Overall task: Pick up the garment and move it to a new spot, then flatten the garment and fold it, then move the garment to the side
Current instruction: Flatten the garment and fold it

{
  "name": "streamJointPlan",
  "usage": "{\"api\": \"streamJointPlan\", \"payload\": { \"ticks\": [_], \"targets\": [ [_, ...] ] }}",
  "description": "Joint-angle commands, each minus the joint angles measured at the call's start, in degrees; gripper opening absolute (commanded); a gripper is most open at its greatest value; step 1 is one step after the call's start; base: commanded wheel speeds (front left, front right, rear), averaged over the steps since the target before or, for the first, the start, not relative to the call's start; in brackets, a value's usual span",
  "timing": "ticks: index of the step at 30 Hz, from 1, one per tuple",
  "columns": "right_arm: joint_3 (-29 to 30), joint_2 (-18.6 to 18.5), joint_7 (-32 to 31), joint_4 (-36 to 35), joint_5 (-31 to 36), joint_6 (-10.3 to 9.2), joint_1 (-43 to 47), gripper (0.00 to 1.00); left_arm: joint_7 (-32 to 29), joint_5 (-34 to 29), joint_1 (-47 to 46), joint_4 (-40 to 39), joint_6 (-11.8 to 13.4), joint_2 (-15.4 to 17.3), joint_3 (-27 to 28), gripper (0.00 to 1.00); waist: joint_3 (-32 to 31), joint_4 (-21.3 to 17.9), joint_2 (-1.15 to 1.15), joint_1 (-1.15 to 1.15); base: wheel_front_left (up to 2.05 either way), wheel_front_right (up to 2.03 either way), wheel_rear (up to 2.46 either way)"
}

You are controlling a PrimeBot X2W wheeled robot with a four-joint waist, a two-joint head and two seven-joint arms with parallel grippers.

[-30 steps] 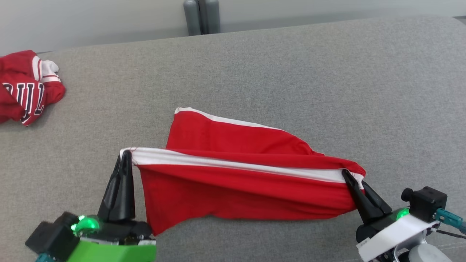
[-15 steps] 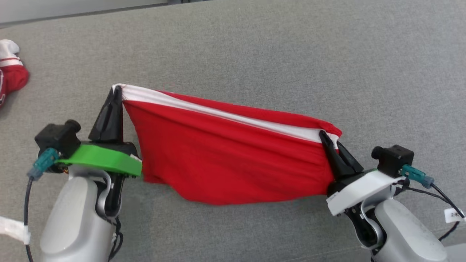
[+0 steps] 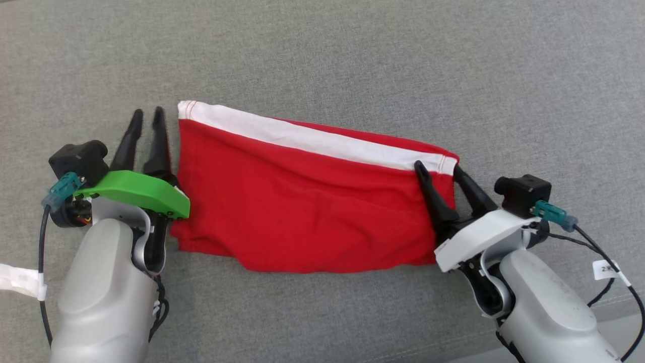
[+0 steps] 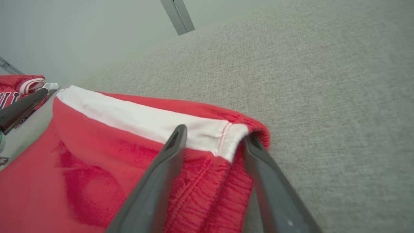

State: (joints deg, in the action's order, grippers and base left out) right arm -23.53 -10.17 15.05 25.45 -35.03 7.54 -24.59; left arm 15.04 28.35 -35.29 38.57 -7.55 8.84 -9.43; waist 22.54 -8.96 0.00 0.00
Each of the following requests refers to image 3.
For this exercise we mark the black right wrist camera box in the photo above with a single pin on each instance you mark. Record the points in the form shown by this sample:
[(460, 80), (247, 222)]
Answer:
[(524, 194)]

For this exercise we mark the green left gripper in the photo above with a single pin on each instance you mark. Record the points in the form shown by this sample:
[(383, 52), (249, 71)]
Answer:
[(141, 191)]

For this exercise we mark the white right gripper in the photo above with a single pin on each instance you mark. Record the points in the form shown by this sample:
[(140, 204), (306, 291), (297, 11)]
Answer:
[(478, 239)]

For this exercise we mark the red shorts with white stripe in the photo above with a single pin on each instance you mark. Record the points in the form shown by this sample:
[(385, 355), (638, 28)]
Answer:
[(302, 201)]

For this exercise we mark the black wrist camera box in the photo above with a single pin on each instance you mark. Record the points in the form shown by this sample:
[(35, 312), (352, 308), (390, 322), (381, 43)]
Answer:
[(524, 194), (78, 159)]

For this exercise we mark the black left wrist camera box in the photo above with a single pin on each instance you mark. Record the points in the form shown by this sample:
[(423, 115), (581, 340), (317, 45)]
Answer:
[(78, 159)]

